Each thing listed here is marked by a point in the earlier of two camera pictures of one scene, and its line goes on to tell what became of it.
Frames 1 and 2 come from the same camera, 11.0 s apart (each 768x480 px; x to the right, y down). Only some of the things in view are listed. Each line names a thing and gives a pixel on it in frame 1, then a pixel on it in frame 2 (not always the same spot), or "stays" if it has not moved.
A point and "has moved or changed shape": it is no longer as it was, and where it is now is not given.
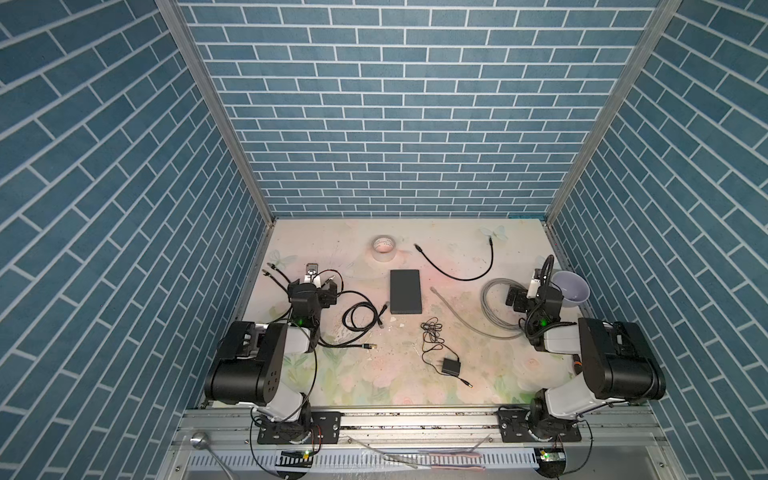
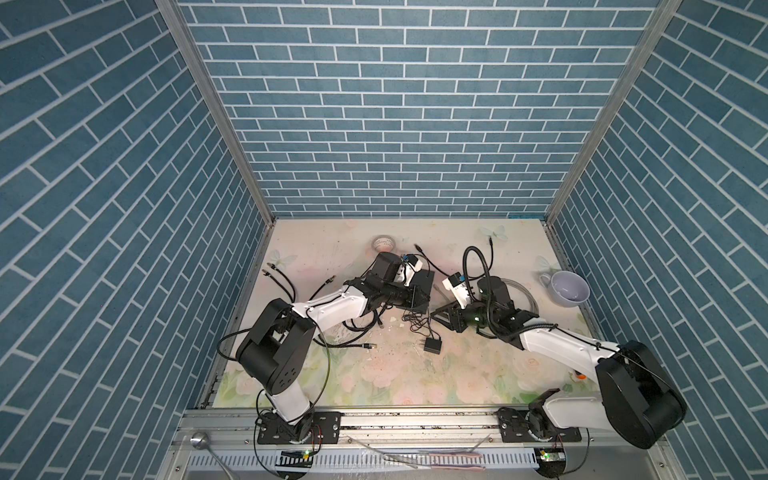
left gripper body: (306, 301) → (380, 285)
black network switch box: (405, 291) has moved or changed shape
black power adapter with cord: (439, 356) has moved or changed shape
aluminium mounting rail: (618, 443) stays
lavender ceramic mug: (574, 289) stays
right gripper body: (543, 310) → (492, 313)
